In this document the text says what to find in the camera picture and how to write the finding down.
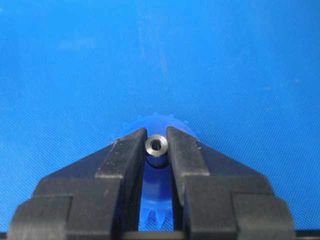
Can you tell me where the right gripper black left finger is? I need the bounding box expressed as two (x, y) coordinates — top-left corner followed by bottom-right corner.
(9, 128), (147, 240)

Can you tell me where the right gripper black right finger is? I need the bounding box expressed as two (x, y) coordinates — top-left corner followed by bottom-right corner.
(166, 126), (296, 240)

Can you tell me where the blue plastic spur gear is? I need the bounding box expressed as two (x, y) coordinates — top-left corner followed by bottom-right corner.
(120, 114), (196, 232)

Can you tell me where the blue table mat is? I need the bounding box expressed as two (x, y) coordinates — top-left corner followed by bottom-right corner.
(0, 0), (320, 232)

